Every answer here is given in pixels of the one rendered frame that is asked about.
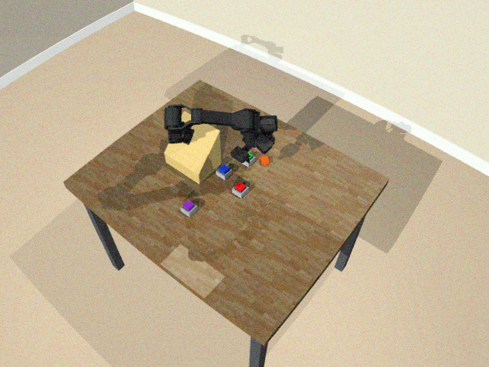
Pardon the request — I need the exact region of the purple button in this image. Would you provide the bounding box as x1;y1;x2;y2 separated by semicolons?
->
180;200;198;218

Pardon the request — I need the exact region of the red button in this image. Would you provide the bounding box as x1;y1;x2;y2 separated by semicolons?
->
232;182;249;198

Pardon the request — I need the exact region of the green button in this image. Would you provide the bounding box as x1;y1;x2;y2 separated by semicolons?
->
242;153;256;167

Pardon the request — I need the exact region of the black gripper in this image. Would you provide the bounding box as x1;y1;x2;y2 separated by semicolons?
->
231;132;274;163

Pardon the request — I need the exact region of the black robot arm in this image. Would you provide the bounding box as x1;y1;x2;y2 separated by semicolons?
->
164;104;278;154

